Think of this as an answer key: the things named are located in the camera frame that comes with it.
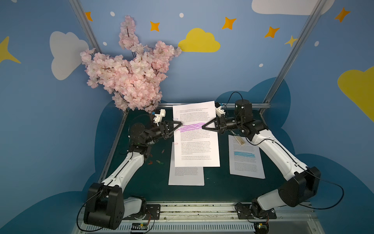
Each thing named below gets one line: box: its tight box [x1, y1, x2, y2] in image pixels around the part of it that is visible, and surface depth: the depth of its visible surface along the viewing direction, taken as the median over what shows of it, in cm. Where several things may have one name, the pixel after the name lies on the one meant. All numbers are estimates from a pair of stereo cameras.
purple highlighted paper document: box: [172, 100, 221, 168], surface depth 67 cm
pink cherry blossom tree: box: [79, 15, 183, 114], surface depth 66 cm
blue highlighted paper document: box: [228, 134, 266, 179], surface depth 94 cm
